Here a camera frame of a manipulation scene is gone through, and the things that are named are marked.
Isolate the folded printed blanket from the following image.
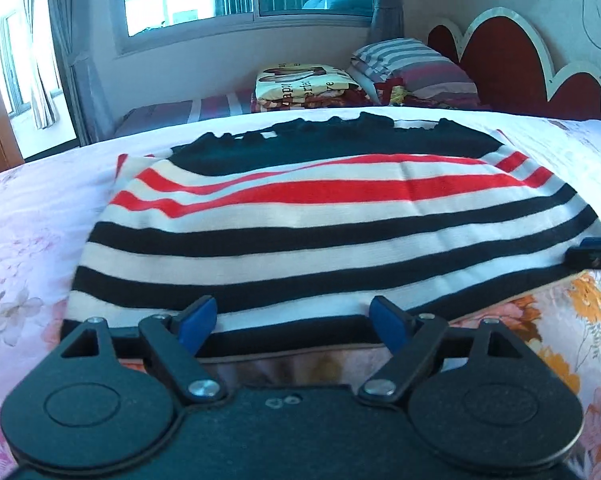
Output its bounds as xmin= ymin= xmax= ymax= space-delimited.
xmin=254 ymin=61 xmax=379 ymax=112

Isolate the striped mattress cover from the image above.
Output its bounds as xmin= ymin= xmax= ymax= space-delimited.
xmin=113 ymin=87 xmax=257 ymax=137

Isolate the striped knit sweater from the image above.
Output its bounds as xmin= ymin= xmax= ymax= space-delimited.
xmin=60 ymin=111 xmax=601 ymax=361

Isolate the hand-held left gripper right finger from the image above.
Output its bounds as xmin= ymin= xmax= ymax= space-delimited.
xmin=357 ymin=295 xmax=527 ymax=405

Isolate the white sheer curtain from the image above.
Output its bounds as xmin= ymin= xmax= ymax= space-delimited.
xmin=20 ymin=0 xmax=61 ymax=130

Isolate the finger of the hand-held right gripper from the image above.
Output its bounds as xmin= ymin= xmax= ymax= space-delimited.
xmin=565 ymin=233 xmax=601 ymax=281

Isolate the grey curtain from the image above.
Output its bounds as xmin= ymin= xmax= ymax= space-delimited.
xmin=365 ymin=0 xmax=407 ymax=46
xmin=45 ymin=0 xmax=116 ymax=147

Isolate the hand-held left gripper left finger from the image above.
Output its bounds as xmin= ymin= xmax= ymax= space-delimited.
xmin=59 ymin=295 xmax=227 ymax=405

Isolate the blue bedding behind window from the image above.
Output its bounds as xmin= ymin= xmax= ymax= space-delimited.
xmin=301 ymin=0 xmax=374 ymax=11

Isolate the floral bed sheet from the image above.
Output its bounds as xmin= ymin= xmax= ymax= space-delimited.
xmin=0 ymin=105 xmax=601 ymax=480

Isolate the striped pillow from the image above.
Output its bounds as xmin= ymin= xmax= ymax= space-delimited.
xmin=348 ymin=37 xmax=481 ymax=108

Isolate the red and white headboard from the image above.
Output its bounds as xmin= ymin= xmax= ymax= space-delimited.
xmin=425 ymin=7 xmax=601 ymax=128

